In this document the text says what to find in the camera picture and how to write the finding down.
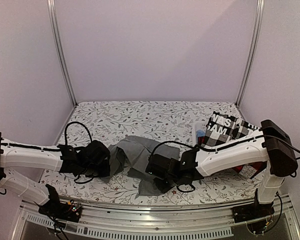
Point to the aluminium front rail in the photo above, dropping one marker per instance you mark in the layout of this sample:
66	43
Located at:
109	221

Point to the grey long sleeve shirt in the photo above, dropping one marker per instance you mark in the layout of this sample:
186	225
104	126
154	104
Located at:
134	152

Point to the aluminium frame post right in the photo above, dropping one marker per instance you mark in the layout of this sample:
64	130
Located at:
252	51

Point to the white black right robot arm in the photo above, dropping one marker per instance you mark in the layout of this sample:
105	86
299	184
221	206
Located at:
269	145

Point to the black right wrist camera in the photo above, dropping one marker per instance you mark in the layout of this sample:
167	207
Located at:
158	165

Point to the floral patterned table cloth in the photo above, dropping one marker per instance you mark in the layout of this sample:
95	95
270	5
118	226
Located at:
112	121

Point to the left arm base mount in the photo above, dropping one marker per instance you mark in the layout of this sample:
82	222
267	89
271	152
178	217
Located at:
60	210

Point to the white plastic laundry basket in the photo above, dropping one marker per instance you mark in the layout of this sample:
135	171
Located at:
198	132

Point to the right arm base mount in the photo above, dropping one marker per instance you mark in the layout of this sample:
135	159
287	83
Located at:
251	211

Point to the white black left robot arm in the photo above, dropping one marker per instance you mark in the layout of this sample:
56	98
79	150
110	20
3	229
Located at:
57	158

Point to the aluminium frame post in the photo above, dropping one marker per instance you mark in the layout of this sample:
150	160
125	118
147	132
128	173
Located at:
51	6
252	51

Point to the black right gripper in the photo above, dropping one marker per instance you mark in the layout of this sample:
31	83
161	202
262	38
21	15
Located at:
162	187

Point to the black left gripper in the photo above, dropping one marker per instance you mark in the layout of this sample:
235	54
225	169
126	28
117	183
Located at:
105	170

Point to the red black plaid shirt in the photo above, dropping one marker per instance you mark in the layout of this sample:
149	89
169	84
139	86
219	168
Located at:
250	170

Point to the black white checkered shirt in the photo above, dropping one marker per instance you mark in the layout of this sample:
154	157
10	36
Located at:
222	128

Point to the aluminium frame post left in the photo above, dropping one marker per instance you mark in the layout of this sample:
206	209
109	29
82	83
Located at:
51	6

